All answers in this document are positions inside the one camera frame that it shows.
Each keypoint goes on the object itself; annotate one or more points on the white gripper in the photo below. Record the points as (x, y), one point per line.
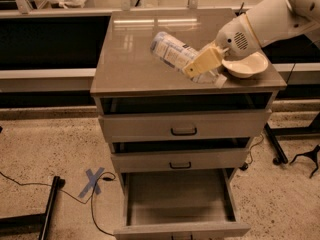
(233, 38)

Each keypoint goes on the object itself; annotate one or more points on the clear plastic bottle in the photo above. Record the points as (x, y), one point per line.
(178, 54)

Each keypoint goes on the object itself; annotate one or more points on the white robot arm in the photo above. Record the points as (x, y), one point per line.
(274, 20)

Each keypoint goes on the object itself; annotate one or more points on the grey drawer cabinet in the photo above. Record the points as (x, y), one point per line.
(130, 80)

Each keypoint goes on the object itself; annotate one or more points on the top drawer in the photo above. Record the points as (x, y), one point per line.
(183, 126)

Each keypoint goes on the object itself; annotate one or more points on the drawer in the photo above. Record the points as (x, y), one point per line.
(183, 126)
(179, 205)
(179, 160)

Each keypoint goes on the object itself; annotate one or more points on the middle drawer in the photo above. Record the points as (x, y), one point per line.
(179, 160)

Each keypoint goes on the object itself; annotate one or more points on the bottom drawer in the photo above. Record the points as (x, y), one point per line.
(179, 205)

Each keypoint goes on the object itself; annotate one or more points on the white bowl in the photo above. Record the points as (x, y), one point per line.
(253, 64)

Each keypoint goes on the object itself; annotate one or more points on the black stand leg right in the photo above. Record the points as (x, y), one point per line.
(272, 134)

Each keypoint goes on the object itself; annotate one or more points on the black tripod foot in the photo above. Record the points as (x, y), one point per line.
(312, 155)

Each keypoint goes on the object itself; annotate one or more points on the blue tape cross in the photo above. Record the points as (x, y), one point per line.
(92, 182)

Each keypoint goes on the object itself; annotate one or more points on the black stand left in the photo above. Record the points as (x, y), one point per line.
(33, 223)

